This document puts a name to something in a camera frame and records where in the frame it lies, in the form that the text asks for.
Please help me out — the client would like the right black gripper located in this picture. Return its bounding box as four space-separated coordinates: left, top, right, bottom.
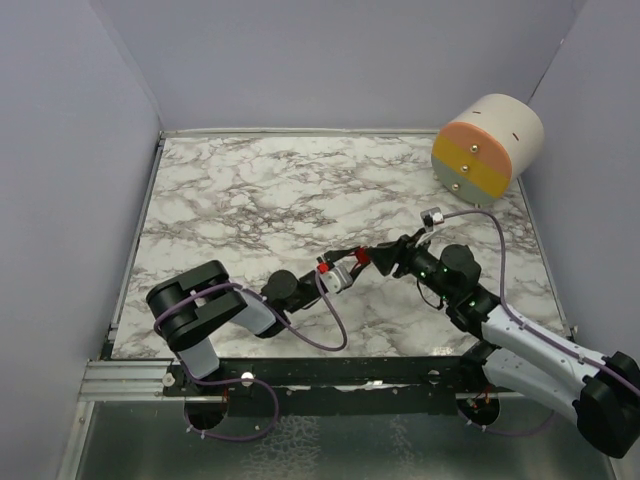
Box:
366 227 456 302

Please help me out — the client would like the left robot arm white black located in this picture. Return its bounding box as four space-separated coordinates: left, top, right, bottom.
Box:
146 247 370 395

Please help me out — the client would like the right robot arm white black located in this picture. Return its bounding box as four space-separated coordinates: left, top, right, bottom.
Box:
366 235 639 459

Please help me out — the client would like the cylindrical drawer box pastel front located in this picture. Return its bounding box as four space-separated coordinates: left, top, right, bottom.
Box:
431 93 544 206

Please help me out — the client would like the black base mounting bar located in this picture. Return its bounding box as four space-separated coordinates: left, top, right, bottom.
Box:
163 343 504 424

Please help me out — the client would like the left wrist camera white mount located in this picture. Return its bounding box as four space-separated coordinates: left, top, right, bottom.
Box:
314 257 354 294

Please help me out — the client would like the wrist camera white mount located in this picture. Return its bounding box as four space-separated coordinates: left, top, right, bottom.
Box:
414 207 445 245
314 257 354 294

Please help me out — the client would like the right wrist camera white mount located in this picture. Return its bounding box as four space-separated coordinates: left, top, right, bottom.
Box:
414 207 445 245

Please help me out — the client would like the aluminium extrusion rail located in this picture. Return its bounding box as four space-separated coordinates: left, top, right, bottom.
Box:
79 360 171 402

